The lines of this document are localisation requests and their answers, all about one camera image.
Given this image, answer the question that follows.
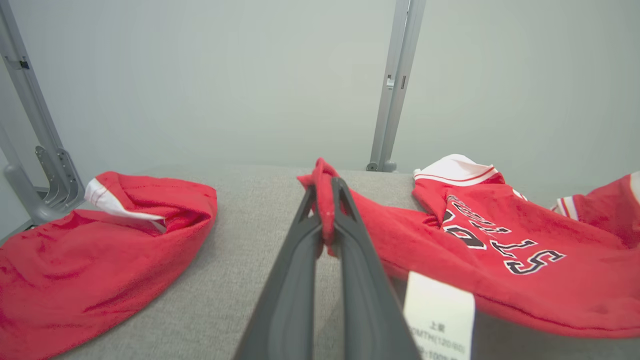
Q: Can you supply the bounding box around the grey metal post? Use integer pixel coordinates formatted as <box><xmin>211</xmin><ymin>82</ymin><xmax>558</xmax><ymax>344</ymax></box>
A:
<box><xmin>366</xmin><ymin>0</ymin><xmax>428</xmax><ymax>173</ymax></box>

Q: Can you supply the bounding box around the grey metal frame with bracket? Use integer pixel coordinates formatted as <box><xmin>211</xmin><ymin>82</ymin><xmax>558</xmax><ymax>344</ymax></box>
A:
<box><xmin>0</xmin><ymin>0</ymin><xmax>87</xmax><ymax>227</ymax></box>

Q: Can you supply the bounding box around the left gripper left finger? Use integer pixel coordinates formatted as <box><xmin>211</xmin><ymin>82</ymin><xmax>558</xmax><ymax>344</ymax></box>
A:
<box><xmin>234</xmin><ymin>185</ymin><xmax>324</xmax><ymax>360</ymax></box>

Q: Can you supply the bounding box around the plain red top white hem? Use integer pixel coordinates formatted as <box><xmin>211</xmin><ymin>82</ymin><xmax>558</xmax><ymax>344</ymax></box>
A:
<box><xmin>0</xmin><ymin>171</ymin><xmax>219</xmax><ymax>360</ymax></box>

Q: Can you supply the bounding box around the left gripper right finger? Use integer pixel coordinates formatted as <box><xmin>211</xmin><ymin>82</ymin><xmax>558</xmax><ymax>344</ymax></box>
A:
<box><xmin>330</xmin><ymin>177</ymin><xmax>422</xmax><ymax>360</ymax></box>

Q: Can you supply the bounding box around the red jersey with lettering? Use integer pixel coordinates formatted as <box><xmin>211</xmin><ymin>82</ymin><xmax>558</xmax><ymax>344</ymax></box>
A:
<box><xmin>297</xmin><ymin>153</ymin><xmax>640</xmax><ymax>360</ymax></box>

